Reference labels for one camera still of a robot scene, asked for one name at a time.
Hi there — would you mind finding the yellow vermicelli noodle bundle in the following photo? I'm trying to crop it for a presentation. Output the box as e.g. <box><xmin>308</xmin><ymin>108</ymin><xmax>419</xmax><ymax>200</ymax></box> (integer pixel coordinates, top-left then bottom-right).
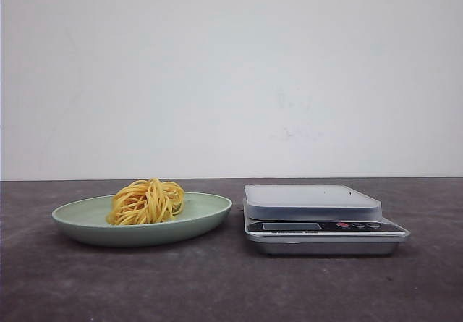
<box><xmin>106</xmin><ymin>178</ymin><xmax>185</xmax><ymax>226</ymax></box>

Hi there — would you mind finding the silver digital kitchen scale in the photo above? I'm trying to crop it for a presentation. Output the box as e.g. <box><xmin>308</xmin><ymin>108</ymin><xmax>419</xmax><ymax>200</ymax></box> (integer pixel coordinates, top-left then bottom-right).
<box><xmin>243</xmin><ymin>185</ymin><xmax>410</xmax><ymax>255</ymax></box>

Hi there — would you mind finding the light green round plate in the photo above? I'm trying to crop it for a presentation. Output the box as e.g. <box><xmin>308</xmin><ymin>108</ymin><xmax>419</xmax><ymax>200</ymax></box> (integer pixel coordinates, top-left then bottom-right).
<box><xmin>51</xmin><ymin>192</ymin><xmax>232</xmax><ymax>247</ymax></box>

